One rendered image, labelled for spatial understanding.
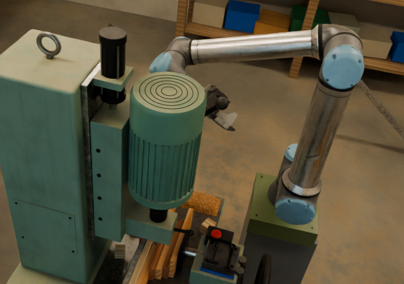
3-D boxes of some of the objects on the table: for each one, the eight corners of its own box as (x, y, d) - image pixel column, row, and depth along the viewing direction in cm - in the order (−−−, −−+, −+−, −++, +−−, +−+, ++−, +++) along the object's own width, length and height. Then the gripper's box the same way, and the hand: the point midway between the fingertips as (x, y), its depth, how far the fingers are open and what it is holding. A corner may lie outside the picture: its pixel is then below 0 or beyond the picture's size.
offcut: (199, 231, 154) (201, 224, 152) (206, 224, 157) (208, 217, 154) (208, 237, 153) (210, 230, 150) (214, 230, 155) (216, 222, 153)
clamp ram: (199, 277, 140) (202, 259, 135) (175, 270, 141) (178, 252, 135) (206, 253, 147) (210, 234, 142) (183, 246, 148) (186, 228, 142)
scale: (115, 312, 123) (115, 311, 123) (110, 311, 124) (110, 310, 124) (170, 182, 162) (170, 182, 162) (166, 182, 162) (166, 181, 162)
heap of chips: (216, 216, 160) (217, 210, 158) (181, 207, 161) (181, 201, 159) (221, 198, 166) (222, 193, 165) (187, 189, 168) (188, 184, 166)
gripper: (192, 68, 152) (211, 71, 133) (230, 111, 158) (255, 120, 140) (173, 86, 151) (190, 93, 132) (212, 129, 157) (234, 141, 139)
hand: (216, 114), depth 136 cm, fingers open, 14 cm apart
